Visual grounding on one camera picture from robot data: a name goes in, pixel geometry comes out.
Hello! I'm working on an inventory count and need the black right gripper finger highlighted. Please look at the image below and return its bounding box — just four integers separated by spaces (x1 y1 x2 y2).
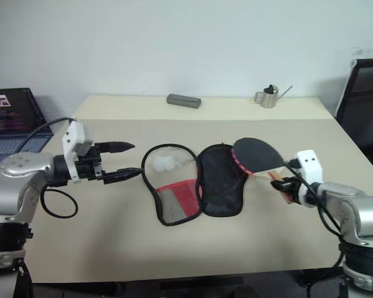
270 177 295 191

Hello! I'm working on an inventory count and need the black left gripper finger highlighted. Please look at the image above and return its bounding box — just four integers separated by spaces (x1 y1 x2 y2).
103 168 143 186
99 141 136 154

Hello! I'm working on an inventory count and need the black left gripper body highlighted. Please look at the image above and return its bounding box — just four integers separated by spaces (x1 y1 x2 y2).
75 143 106 183

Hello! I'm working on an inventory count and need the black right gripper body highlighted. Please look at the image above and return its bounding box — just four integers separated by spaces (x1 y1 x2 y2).
284 177 306 205

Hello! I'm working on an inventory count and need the black table tennis paddle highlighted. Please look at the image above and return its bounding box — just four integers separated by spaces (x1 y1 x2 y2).
231 137 292 204

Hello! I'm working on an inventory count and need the white fluffy pompom keychain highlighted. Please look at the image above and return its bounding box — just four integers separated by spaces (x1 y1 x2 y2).
151 154 194 173

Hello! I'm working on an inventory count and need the red black paddle case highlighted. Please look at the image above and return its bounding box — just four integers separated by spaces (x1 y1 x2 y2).
141 142 249 227

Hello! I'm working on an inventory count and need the grey rectangular box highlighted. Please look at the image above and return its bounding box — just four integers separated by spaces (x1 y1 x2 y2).
166 93 203 110

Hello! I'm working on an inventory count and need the steel watering can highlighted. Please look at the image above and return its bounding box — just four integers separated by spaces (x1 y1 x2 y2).
254 83 295 109

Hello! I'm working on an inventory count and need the open laptop computer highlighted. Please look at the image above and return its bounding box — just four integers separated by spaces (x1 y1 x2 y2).
0 87 55 174

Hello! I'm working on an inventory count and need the black office chair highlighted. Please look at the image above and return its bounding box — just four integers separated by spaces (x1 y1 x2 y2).
334 57 373 181

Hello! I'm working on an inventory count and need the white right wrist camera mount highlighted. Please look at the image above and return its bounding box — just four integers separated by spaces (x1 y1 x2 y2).
293 150 323 206

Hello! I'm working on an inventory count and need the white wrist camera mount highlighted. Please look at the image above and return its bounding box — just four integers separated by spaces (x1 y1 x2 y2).
293 150 323 206
62 119 96 184

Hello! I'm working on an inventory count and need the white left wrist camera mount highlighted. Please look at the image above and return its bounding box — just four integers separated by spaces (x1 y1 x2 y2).
62 119 96 184

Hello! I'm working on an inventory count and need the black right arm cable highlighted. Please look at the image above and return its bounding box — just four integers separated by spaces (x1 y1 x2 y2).
285 159 345 268

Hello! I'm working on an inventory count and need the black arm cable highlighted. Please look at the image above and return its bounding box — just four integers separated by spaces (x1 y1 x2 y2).
20 117 79 218
285 159 345 268

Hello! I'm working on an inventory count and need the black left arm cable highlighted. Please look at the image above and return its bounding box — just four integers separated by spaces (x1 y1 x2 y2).
20 117 79 218

